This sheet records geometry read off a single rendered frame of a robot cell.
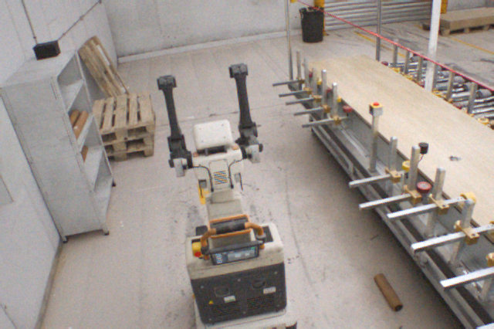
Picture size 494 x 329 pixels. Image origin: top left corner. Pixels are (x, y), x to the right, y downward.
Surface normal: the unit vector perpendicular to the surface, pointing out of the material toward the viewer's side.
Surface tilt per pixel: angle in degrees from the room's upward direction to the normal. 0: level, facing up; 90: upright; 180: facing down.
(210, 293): 90
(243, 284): 90
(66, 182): 90
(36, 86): 90
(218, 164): 82
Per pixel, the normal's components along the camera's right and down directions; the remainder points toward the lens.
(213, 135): 0.05, -0.21
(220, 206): 0.15, 0.37
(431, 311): -0.11, -0.85
